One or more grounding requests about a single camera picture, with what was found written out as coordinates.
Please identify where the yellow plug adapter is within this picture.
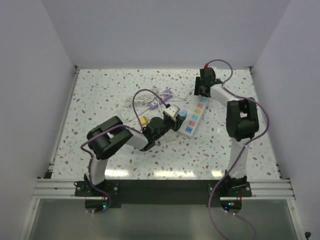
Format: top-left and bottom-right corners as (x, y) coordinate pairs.
(139, 116), (148, 126)

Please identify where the light blue plug adapter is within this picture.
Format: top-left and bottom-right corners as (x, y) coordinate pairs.
(178, 109), (188, 121)

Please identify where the white multicolour power strip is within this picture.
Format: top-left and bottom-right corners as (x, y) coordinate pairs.
(178, 96), (209, 139)

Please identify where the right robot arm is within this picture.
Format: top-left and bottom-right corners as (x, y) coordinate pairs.
(194, 65), (260, 197)

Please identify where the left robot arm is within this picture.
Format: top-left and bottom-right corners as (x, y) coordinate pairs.
(80, 114), (186, 196)

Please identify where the white charger block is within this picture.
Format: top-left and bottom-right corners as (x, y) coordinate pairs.
(164, 133), (177, 143)

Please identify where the purple power strip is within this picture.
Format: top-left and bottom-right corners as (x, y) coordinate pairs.
(147, 88), (173, 111)

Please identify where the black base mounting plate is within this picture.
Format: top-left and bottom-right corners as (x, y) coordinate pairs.
(73, 179), (252, 212)

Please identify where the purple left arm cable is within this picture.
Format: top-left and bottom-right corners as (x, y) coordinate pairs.
(79, 89), (172, 215)

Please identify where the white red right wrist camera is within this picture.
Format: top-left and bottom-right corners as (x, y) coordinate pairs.
(203, 62), (216, 71)

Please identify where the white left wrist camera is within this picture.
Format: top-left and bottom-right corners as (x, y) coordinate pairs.
(163, 104), (180, 120)

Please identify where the white purple strip cable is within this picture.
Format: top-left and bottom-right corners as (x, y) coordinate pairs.
(119, 86), (166, 123)

